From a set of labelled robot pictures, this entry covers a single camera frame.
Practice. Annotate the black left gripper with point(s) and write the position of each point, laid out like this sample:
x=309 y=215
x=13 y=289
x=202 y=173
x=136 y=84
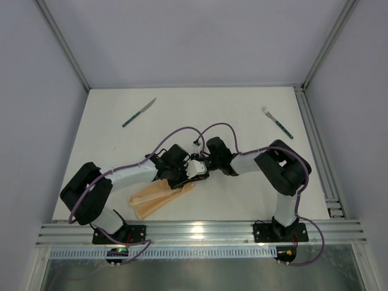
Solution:
x=177 y=180

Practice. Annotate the beige cloth napkin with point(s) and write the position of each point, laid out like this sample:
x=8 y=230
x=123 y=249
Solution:
x=157 y=195

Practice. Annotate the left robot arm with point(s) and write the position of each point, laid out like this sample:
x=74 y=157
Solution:
x=86 y=194

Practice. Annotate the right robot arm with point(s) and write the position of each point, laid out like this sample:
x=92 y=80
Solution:
x=286 y=171

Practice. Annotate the left controller board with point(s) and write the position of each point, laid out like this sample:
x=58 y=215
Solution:
x=116 y=256

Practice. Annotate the controller board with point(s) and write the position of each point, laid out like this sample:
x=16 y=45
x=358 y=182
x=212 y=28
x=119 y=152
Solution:
x=116 y=256
x=285 y=255

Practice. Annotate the right controller board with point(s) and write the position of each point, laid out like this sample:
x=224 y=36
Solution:
x=285 y=255

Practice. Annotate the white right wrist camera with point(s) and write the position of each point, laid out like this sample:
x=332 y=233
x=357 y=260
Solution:
x=197 y=145

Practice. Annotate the green handled knife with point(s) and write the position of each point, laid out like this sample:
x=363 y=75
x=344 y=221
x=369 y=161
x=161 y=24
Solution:
x=146 y=107

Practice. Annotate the green handled fork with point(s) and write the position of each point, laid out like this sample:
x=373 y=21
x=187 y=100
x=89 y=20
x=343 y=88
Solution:
x=270 y=116

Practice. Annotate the slotted cable duct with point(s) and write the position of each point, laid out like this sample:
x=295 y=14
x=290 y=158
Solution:
x=209 y=252

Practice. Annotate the aluminium frame rail right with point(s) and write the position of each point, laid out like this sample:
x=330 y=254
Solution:
x=336 y=208

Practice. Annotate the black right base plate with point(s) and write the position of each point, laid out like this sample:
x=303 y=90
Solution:
x=263 y=233

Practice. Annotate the front aluminium rail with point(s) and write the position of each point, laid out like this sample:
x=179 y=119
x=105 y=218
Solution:
x=202 y=233

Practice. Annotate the left rear aluminium post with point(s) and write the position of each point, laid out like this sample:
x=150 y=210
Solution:
x=60 y=39

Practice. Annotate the aluminium post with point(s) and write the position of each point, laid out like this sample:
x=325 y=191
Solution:
x=330 y=40
x=60 y=39

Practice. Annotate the right rear aluminium post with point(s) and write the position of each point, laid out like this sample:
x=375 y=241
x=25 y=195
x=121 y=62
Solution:
x=330 y=40

